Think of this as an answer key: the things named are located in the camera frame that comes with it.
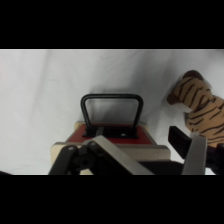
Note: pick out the wooden drawer red front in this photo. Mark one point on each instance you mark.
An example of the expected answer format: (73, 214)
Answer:
(113, 135)

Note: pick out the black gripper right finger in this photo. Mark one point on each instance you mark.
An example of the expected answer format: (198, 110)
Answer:
(193, 156)

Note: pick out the striped tiger plush toy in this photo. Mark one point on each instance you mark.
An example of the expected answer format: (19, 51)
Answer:
(203, 106)

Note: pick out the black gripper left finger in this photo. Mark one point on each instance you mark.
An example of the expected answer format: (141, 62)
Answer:
(100, 160)

